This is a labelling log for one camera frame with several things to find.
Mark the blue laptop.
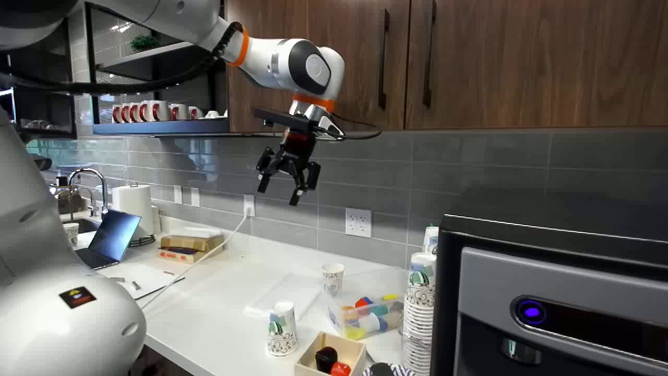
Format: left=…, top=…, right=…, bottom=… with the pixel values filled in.
left=75, top=210, right=143, bottom=270

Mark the chrome faucet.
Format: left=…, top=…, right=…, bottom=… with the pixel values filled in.
left=64, top=166, right=110, bottom=217

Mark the blue wall shelf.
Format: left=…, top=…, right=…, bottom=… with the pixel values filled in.
left=92, top=118, right=231, bottom=137

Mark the brown wooden cabinet door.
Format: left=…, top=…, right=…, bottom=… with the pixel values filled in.
left=405, top=0, right=668, bottom=131
left=223, top=0, right=412, bottom=134

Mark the black round block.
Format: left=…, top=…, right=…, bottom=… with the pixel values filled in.
left=313, top=344, right=341, bottom=375

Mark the printed paper cup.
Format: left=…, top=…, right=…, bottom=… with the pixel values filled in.
left=266, top=298, right=300, bottom=360
left=319, top=261, right=347, bottom=298

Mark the clear plastic container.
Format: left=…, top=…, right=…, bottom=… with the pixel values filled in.
left=326, top=291, right=408, bottom=343

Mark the wooden tray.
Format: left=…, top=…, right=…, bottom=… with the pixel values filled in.
left=157, top=231, right=226, bottom=265

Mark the white paper sheet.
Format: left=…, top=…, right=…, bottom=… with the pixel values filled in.
left=101, top=261, right=185, bottom=301

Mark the white cylinder block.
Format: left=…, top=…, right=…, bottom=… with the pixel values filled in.
left=357, top=312, right=384, bottom=334

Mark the black and grey appliance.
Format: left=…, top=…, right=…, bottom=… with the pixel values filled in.
left=431, top=211, right=668, bottom=376

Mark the blue white patterned bowl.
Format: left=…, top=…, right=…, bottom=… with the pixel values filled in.
left=362, top=362, right=419, bottom=376

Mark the stack of printed paper cups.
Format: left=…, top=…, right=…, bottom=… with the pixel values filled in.
left=421, top=224, right=443, bottom=258
left=400, top=251, right=438, bottom=376

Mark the white power cable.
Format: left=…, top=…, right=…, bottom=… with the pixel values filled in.
left=133, top=211, right=250, bottom=305

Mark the black cabinet handle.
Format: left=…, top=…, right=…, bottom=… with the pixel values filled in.
left=421, top=0, right=438, bottom=111
left=375, top=9, right=393, bottom=112

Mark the white paper towel roll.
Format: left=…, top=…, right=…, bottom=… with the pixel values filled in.
left=110, top=181, right=157, bottom=237

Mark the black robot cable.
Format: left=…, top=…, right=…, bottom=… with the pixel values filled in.
left=0, top=24, right=384, bottom=143

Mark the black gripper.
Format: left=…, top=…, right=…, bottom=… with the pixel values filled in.
left=256, top=129, right=323, bottom=210

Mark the light wooden box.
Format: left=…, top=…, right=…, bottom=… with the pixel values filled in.
left=293, top=330, right=370, bottom=376

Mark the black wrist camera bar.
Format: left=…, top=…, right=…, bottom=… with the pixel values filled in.
left=250, top=104, right=347, bottom=144

